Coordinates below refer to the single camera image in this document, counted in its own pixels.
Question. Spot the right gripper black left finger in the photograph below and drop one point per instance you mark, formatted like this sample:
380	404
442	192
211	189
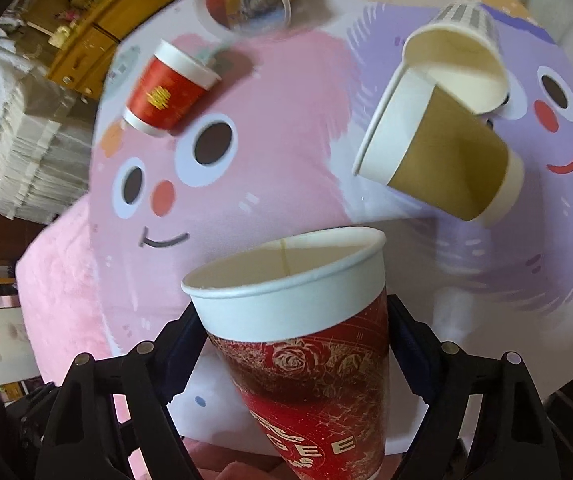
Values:
107	410

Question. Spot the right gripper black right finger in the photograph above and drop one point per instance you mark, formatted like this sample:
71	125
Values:
512	437

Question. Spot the large red rose paper cup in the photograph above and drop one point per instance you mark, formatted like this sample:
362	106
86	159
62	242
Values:
301	324

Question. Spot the brown sleeve paper cup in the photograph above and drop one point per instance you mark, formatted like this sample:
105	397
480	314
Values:
425	144

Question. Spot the small red paper cup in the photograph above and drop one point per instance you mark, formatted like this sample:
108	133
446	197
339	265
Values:
169	87

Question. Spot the grey striped paper cup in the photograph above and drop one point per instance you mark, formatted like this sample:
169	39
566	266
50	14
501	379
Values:
460	50

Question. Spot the clear plastic cup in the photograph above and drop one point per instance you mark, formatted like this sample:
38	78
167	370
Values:
231	19

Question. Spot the cartoon monster tablecloth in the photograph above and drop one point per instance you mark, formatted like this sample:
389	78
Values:
268	152

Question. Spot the wooden desk with drawers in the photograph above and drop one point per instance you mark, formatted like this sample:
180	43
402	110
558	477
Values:
83	37

